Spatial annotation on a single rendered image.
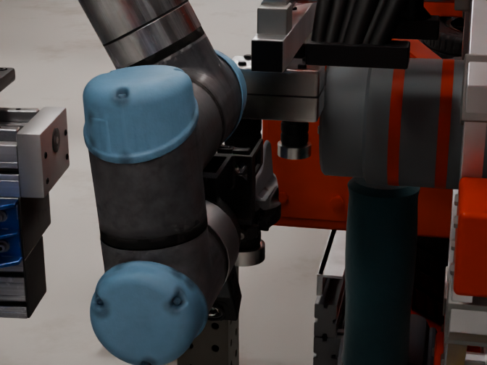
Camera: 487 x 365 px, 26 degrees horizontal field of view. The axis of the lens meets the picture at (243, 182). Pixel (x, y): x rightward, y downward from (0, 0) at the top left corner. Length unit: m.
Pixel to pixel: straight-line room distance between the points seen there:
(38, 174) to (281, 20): 0.55
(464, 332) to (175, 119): 0.38
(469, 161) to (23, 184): 0.71
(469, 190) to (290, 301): 1.84
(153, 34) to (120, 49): 0.03
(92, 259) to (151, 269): 2.24
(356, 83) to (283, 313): 1.55
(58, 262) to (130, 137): 2.26
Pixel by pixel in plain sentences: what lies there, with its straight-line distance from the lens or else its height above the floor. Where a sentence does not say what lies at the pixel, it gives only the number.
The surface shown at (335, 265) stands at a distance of 1.93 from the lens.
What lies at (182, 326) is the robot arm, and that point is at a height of 0.85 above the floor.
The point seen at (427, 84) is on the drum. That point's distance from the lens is 1.11.
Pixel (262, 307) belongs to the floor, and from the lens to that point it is 2.64.
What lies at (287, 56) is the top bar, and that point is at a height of 0.96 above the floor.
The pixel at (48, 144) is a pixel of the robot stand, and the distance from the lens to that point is 1.44.
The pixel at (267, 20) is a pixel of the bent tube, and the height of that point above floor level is 0.99.
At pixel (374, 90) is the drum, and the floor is 0.90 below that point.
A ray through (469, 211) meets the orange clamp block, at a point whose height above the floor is 0.88.
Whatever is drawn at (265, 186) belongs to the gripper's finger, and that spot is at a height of 0.84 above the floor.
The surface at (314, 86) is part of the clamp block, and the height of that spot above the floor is 0.94.
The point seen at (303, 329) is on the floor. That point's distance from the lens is 2.54.
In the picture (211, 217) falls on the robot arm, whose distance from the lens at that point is 0.80.
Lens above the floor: 1.17
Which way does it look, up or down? 20 degrees down
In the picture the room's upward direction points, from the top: straight up
